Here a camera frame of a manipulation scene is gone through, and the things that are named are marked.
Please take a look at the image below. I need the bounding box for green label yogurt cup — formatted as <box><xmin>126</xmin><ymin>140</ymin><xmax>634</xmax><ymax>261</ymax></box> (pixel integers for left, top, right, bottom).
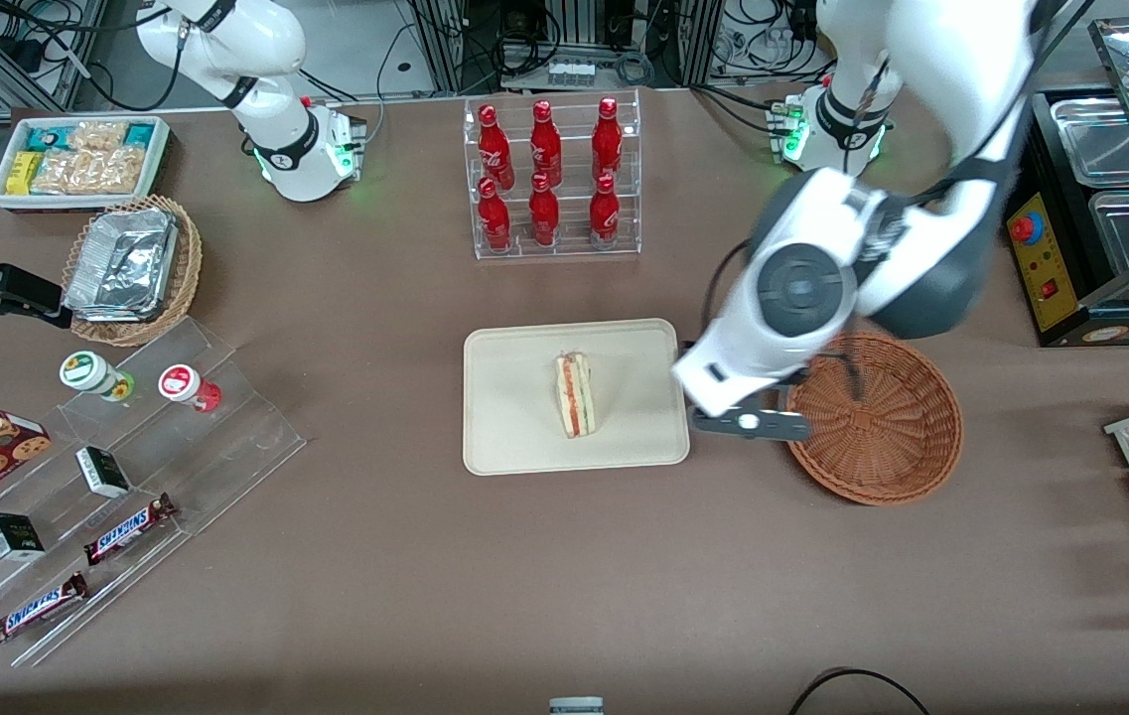
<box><xmin>59</xmin><ymin>351</ymin><xmax>137</xmax><ymax>403</ymax></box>

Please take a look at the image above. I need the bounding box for beige plastic tray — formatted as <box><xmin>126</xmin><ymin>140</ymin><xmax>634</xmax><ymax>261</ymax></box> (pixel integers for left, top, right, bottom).
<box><xmin>463</xmin><ymin>318</ymin><xmax>691</xmax><ymax>477</ymax></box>

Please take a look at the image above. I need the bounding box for clear acrylic stepped stand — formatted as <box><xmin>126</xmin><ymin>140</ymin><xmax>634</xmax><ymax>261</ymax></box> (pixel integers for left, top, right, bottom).
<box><xmin>0</xmin><ymin>317</ymin><xmax>308</xmax><ymax>668</ymax></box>

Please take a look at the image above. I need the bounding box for clear acrylic bottle rack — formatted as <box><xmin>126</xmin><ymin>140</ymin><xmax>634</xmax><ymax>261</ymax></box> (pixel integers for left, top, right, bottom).
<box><xmin>464</xmin><ymin>88</ymin><xmax>642</xmax><ymax>262</ymax></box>

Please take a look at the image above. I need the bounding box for aluminium frame shelf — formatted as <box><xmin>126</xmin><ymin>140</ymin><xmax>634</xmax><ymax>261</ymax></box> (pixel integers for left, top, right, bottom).
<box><xmin>0</xmin><ymin>0</ymin><xmax>110</xmax><ymax>112</ymax></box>

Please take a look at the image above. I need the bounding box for brown Snickers bar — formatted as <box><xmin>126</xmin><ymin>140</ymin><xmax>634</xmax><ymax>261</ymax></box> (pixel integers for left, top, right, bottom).
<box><xmin>83</xmin><ymin>493</ymin><xmax>179</xmax><ymax>568</ymax></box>
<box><xmin>0</xmin><ymin>572</ymin><xmax>89</xmax><ymax>648</ymax></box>

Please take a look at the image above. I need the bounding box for oval wicker basket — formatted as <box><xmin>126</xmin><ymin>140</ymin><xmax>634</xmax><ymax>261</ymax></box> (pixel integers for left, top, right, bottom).
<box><xmin>62</xmin><ymin>194</ymin><xmax>204</xmax><ymax>348</ymax></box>

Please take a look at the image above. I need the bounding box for triangle sandwich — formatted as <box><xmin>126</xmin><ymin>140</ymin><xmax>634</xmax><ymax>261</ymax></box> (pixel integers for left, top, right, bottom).
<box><xmin>553</xmin><ymin>350</ymin><xmax>597</xmax><ymax>440</ymax></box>

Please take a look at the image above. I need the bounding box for red label yogurt cup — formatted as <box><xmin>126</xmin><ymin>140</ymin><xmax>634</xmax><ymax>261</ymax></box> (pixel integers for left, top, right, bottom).
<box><xmin>158</xmin><ymin>363</ymin><xmax>223</xmax><ymax>414</ymax></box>

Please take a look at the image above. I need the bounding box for clear bag of crackers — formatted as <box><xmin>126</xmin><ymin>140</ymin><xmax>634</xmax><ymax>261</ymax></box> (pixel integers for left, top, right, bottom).
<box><xmin>67</xmin><ymin>120</ymin><xmax>130</xmax><ymax>154</ymax></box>
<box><xmin>31</xmin><ymin>147</ymin><xmax>146</xmax><ymax>197</ymax></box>

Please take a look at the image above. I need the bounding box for white snack bin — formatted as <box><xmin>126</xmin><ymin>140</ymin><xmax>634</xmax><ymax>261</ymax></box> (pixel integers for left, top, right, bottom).
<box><xmin>0</xmin><ymin>115</ymin><xmax>172</xmax><ymax>214</ymax></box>

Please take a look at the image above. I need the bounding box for small black carton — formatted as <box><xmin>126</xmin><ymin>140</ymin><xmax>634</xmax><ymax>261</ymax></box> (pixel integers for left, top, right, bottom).
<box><xmin>0</xmin><ymin>511</ymin><xmax>47</xmax><ymax>562</ymax></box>
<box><xmin>74</xmin><ymin>446</ymin><xmax>132</xmax><ymax>500</ymax></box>

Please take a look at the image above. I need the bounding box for black hot food display case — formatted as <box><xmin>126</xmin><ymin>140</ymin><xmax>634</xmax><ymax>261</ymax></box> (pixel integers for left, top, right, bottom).
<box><xmin>1006</xmin><ymin>15</ymin><xmax>1129</xmax><ymax>349</ymax></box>

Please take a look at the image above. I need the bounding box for black cable loop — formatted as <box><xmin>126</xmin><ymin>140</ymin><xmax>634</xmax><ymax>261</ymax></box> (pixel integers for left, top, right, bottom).
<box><xmin>786</xmin><ymin>667</ymin><xmax>934</xmax><ymax>715</ymax></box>

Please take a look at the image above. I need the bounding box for stack of foil containers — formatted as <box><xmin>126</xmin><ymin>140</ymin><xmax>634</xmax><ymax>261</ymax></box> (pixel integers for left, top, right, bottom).
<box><xmin>64</xmin><ymin>208</ymin><xmax>179</xmax><ymax>323</ymax></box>

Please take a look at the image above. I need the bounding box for round brown wicker basket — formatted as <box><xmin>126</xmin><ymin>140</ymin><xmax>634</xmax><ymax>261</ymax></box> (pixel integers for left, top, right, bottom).
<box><xmin>784</xmin><ymin>331</ymin><xmax>964</xmax><ymax>507</ymax></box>

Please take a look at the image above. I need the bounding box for red cola bottle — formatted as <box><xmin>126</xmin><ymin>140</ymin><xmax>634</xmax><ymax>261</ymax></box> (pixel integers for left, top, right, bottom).
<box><xmin>477</xmin><ymin>103</ymin><xmax>516</xmax><ymax>191</ymax></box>
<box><xmin>591</xmin><ymin>96</ymin><xmax>624</xmax><ymax>183</ymax></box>
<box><xmin>527</xmin><ymin>173</ymin><xmax>562</xmax><ymax>248</ymax></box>
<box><xmin>588</xmin><ymin>174</ymin><xmax>622</xmax><ymax>246</ymax></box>
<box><xmin>477</xmin><ymin>178</ymin><xmax>513</xmax><ymax>252</ymax></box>
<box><xmin>529</xmin><ymin>99</ymin><xmax>564</xmax><ymax>189</ymax></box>

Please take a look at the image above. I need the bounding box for yellow snack pack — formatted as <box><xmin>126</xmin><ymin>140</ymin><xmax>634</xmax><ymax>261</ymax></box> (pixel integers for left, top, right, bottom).
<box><xmin>5</xmin><ymin>150</ymin><xmax>45</xmax><ymax>197</ymax></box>

